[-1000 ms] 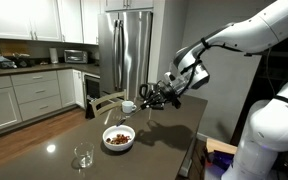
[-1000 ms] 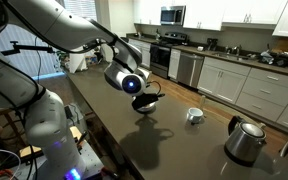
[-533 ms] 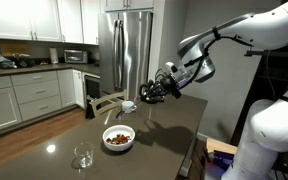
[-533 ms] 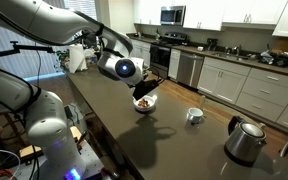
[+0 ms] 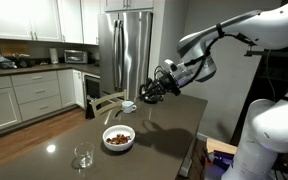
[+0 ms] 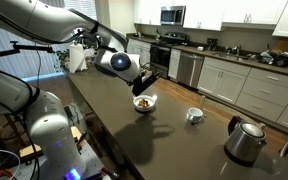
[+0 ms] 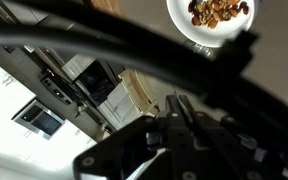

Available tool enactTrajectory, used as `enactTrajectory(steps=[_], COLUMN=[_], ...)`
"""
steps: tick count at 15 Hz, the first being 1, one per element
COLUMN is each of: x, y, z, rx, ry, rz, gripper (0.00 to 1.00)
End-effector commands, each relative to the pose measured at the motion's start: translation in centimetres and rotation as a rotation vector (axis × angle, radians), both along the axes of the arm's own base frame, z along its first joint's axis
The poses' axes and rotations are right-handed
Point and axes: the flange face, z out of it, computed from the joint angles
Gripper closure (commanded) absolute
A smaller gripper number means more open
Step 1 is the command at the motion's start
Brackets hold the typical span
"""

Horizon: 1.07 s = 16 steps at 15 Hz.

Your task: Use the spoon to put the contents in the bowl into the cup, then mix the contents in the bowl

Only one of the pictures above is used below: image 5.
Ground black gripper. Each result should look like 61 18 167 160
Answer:
138 71 182 105

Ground mixed nuts and dried fruit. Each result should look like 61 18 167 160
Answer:
105 133 132 146

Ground white ceramic cup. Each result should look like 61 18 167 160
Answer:
121 100 138 115

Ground white ceramic bowl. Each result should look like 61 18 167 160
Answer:
102 124 136 152

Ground stainless steel refrigerator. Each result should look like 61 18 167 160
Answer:
97 10 154 101

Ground wooden chair back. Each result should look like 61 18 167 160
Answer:
89 89 129 118

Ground black under-counter oven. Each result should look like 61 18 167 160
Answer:
83 73 101 119

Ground silver toaster oven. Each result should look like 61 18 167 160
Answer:
63 49 89 65

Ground wooden box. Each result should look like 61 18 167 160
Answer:
205 138 239 157

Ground white cabinet over refrigerator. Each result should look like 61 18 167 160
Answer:
104 0 154 12

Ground clear drinking glass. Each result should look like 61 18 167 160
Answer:
73 142 95 169

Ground white paper towel roll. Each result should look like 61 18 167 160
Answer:
48 47 60 65

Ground white lower kitchen cabinets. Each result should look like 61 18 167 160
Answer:
0 69 86 136

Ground white kitchen cabinets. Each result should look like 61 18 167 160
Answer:
0 0 100 46
0 69 86 136

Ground white upper kitchen cabinets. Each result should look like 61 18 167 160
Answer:
0 0 100 46

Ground wooden cutting board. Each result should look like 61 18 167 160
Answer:
0 40 29 57

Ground dish rack with dishes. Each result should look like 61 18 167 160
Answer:
0 48 32 70

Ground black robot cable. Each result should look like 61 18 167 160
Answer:
153 22 257 88

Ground black camera stand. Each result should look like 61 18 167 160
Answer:
244 45 288 60

